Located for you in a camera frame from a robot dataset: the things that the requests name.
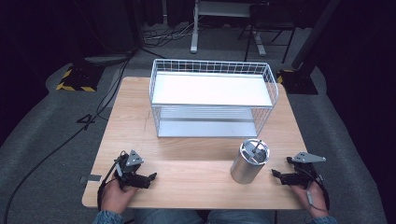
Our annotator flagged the black chair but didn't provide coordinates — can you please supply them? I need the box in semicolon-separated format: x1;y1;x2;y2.
237;2;298;64

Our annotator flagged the bundle of floor cables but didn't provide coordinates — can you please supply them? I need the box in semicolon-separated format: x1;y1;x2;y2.
141;20;196;49

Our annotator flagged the person's left hand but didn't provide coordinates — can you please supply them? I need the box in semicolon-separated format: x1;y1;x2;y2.
100;178;138;216

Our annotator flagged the person's leg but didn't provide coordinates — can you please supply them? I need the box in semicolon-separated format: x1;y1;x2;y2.
207;209;276;224
133;208;204;224

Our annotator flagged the white wire shelf rack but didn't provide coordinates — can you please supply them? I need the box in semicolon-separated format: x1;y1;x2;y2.
148;58;280;139

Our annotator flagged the black stand base hazard tape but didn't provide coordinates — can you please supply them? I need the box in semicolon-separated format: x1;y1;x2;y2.
55;63;106;93
276;68;319;96

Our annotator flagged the grey cable with plug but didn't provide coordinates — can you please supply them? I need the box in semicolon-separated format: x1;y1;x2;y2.
305;185;328;213

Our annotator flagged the long black floor cable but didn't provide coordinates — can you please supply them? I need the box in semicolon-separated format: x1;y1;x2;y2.
2;50;135;224

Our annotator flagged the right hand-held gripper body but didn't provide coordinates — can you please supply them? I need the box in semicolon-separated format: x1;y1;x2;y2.
281;151;327;189

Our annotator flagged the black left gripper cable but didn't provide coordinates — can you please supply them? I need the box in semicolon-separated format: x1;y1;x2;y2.
96;150;128;213

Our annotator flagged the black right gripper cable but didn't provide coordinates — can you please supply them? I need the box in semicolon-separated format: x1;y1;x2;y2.
306;169;331;213

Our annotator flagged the person's right leg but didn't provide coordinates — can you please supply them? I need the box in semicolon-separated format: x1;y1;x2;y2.
207;209;276;224

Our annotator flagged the black slanted stand pole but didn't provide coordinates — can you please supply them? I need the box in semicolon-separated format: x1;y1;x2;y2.
290;0;342;71

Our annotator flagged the white desk frame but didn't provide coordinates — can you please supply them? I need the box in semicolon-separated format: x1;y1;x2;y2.
190;0;268;58

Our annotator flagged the silver metal cup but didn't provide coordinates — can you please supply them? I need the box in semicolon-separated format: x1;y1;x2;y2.
230;138;271;186

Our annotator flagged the person's left leg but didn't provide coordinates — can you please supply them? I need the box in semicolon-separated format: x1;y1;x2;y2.
133;208;204;224

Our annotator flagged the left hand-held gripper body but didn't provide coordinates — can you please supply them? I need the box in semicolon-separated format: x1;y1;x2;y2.
113;149;152;190

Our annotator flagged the person's right hand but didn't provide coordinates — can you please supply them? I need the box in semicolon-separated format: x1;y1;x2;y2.
290;181;330;219

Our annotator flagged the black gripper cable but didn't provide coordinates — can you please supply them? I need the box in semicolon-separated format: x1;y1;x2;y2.
96;150;128;213
306;169;331;213

